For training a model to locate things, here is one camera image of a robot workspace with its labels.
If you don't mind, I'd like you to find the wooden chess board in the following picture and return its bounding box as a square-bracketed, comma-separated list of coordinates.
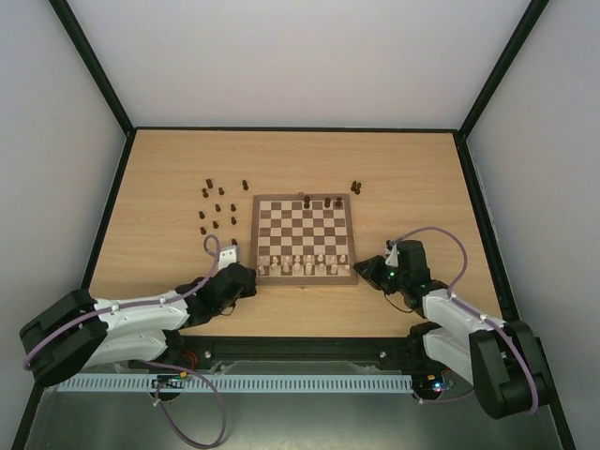
[249, 193, 357, 288]

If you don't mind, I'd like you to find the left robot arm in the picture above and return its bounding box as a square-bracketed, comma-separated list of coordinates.
[19, 246, 257, 387]

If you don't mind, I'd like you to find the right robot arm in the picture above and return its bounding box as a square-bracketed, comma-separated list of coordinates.
[353, 240, 556, 419]

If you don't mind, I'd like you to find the black aluminium frame rail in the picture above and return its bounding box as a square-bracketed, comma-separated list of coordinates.
[157, 336, 448, 374]

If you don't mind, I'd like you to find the white slotted cable duct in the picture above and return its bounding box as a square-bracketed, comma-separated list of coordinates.
[56, 373, 413, 394]

